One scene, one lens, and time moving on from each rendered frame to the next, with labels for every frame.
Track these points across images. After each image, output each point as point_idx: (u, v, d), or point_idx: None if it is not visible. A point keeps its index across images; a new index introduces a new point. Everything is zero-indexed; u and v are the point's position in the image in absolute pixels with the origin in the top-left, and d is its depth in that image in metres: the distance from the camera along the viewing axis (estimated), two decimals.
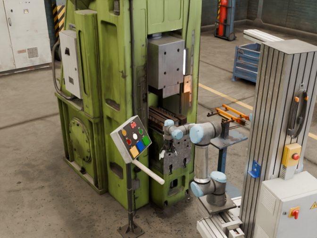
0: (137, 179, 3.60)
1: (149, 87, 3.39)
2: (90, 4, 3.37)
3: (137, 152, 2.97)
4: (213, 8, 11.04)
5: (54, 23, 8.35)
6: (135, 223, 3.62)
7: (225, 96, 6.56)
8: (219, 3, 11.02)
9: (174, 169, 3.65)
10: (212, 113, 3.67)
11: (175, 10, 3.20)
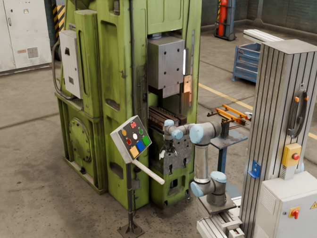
0: (137, 179, 3.60)
1: (149, 87, 3.39)
2: (90, 4, 3.37)
3: (137, 152, 2.97)
4: (213, 8, 11.04)
5: (54, 23, 8.35)
6: (135, 223, 3.62)
7: (225, 96, 6.56)
8: (219, 3, 11.02)
9: (174, 169, 3.65)
10: (212, 113, 3.67)
11: (175, 10, 3.20)
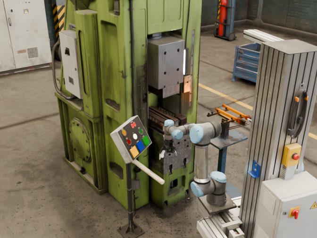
0: (137, 179, 3.60)
1: (149, 87, 3.39)
2: (90, 4, 3.37)
3: (137, 152, 2.97)
4: (213, 8, 11.04)
5: (54, 23, 8.35)
6: (135, 223, 3.62)
7: (225, 96, 6.56)
8: (219, 3, 11.02)
9: (174, 169, 3.65)
10: (212, 113, 3.67)
11: (175, 10, 3.20)
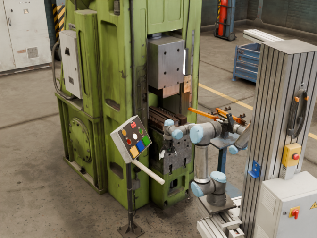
0: (137, 179, 3.60)
1: (149, 87, 3.39)
2: (90, 4, 3.37)
3: (137, 152, 2.97)
4: (213, 8, 11.04)
5: (54, 23, 8.35)
6: (135, 223, 3.62)
7: (225, 96, 6.56)
8: (219, 3, 11.02)
9: (174, 169, 3.65)
10: (212, 113, 3.67)
11: (175, 10, 3.20)
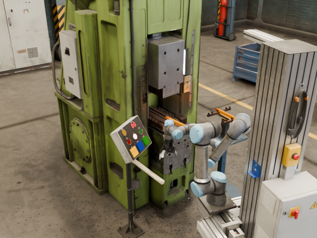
0: (137, 179, 3.60)
1: (149, 87, 3.39)
2: (90, 4, 3.37)
3: (137, 152, 2.97)
4: (213, 8, 11.04)
5: (54, 23, 8.35)
6: (135, 223, 3.62)
7: (225, 96, 6.56)
8: (219, 3, 11.02)
9: (174, 169, 3.65)
10: (212, 113, 3.67)
11: (175, 10, 3.20)
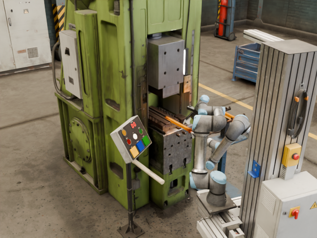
0: (137, 179, 3.60)
1: (149, 87, 3.39)
2: (90, 4, 3.37)
3: (137, 152, 2.97)
4: (213, 8, 11.04)
5: (54, 23, 8.35)
6: (135, 223, 3.62)
7: (225, 96, 6.56)
8: (219, 3, 11.02)
9: (174, 169, 3.65)
10: None
11: (175, 10, 3.20)
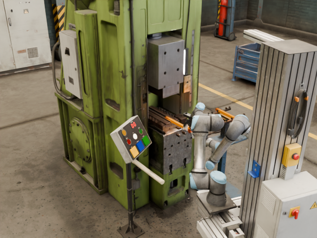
0: (137, 179, 3.60)
1: (149, 87, 3.39)
2: (90, 4, 3.37)
3: (137, 152, 2.97)
4: (213, 8, 11.04)
5: (54, 23, 8.35)
6: (135, 223, 3.62)
7: (225, 96, 6.56)
8: (219, 3, 11.02)
9: (174, 169, 3.65)
10: (212, 113, 3.67)
11: (175, 10, 3.20)
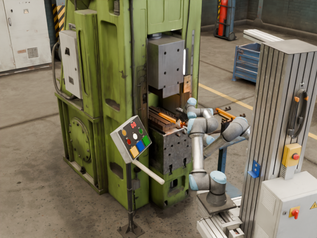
0: (137, 179, 3.60)
1: (149, 87, 3.39)
2: (90, 4, 3.37)
3: (137, 152, 2.97)
4: (213, 8, 11.04)
5: (54, 23, 8.35)
6: (135, 223, 3.62)
7: (225, 96, 6.56)
8: (219, 3, 11.02)
9: (174, 169, 3.65)
10: None
11: (175, 10, 3.20)
